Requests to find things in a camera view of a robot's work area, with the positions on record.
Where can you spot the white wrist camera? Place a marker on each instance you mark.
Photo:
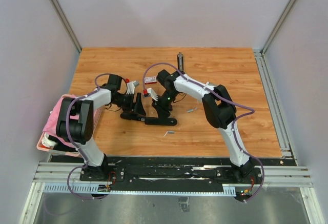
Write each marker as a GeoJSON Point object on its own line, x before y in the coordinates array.
{"type": "Point", "coordinates": [131, 86]}
{"type": "Point", "coordinates": [149, 92]}

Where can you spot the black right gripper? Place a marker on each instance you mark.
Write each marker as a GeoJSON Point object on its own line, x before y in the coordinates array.
{"type": "Point", "coordinates": [163, 110]}

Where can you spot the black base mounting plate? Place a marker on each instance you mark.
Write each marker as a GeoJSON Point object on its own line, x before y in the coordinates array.
{"type": "Point", "coordinates": [171, 175]}

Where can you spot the pink cloth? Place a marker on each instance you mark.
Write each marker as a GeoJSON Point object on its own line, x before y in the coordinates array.
{"type": "Point", "coordinates": [50, 127]}

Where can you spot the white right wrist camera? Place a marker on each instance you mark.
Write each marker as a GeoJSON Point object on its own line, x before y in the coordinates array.
{"type": "Point", "coordinates": [149, 92]}

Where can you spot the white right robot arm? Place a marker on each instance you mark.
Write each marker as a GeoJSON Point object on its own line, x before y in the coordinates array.
{"type": "Point", "coordinates": [218, 107]}

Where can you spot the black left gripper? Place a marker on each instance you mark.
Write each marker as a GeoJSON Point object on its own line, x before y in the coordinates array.
{"type": "Point", "coordinates": [138, 107]}

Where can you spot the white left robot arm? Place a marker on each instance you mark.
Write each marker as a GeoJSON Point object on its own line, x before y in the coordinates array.
{"type": "Point", "coordinates": [116, 85]}

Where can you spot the black stapler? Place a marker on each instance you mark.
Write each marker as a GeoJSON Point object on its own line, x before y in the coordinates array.
{"type": "Point", "coordinates": [155, 121]}
{"type": "Point", "coordinates": [180, 61]}

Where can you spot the pink plastic basket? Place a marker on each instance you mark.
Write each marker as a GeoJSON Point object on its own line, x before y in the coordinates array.
{"type": "Point", "coordinates": [59, 147]}

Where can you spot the red white staple box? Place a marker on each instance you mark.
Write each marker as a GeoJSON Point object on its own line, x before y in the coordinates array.
{"type": "Point", "coordinates": [150, 80]}

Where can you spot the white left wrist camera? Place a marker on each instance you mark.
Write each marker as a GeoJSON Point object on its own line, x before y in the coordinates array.
{"type": "Point", "coordinates": [131, 86]}

